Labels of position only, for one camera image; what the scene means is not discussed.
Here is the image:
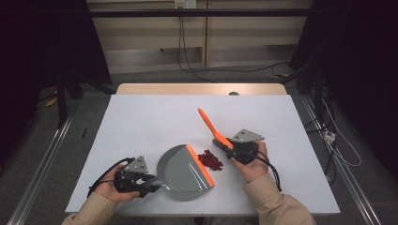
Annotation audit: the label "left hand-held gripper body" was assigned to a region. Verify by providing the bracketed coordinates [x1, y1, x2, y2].
[113, 155, 148, 199]

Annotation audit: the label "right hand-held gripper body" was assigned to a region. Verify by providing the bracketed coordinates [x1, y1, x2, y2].
[224, 128, 266, 165]

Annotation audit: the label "red kidney beans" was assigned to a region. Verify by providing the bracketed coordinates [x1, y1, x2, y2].
[197, 148, 224, 173]

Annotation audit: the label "grey dustpan with orange lip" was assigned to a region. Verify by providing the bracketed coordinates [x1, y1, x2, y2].
[149, 143, 216, 202]

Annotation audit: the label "orange hand brush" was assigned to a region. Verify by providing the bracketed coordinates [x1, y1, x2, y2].
[197, 107, 235, 154]

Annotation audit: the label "person's right hand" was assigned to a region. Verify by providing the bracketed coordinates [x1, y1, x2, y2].
[230, 141, 270, 184]

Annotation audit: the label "person's left hand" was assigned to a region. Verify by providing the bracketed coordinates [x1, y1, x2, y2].
[93, 163, 140, 204]

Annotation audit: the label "wooden table with white top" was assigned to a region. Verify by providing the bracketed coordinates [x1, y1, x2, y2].
[65, 82, 342, 218]

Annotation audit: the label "black metal stand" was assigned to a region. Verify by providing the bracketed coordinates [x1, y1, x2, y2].
[55, 69, 116, 129]
[280, 60, 327, 120]

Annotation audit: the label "black metal crossbar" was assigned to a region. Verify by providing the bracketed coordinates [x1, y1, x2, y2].
[88, 8, 311, 18]

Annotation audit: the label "black curtain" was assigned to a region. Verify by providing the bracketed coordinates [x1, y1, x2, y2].
[289, 0, 398, 170]
[0, 0, 113, 163]

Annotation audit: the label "right hand-held gripper black cable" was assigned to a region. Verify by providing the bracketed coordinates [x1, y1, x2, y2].
[254, 153, 283, 192]

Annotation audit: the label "aluminium floor rail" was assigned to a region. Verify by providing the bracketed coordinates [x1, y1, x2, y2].
[301, 95, 381, 225]
[8, 93, 79, 225]

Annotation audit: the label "white floor cable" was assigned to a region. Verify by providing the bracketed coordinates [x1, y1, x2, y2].
[322, 97, 362, 167]

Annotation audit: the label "black wall cable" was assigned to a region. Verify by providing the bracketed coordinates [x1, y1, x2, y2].
[181, 7, 290, 74]
[176, 7, 217, 83]

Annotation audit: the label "white wall socket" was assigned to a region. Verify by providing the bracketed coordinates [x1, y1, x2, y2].
[174, 0, 197, 9]

